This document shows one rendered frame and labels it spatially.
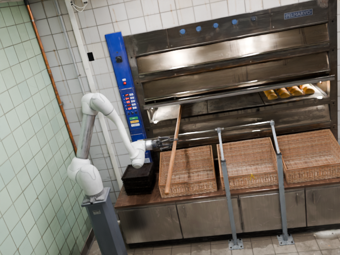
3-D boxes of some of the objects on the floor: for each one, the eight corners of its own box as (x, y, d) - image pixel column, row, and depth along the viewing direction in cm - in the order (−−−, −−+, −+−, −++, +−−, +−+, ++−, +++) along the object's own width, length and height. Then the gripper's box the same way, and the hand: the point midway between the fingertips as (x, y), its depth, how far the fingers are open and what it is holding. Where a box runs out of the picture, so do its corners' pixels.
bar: (167, 234, 367) (143, 137, 324) (287, 222, 349) (279, 118, 305) (164, 256, 339) (137, 153, 295) (294, 244, 320) (287, 132, 276)
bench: (136, 218, 404) (125, 177, 383) (350, 196, 368) (350, 149, 347) (127, 253, 353) (113, 207, 331) (375, 230, 317) (377, 177, 295)
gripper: (151, 134, 302) (177, 131, 298) (155, 150, 308) (180, 147, 304) (150, 138, 295) (176, 134, 291) (153, 154, 301) (179, 151, 297)
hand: (174, 141), depth 298 cm, fingers open, 3 cm apart
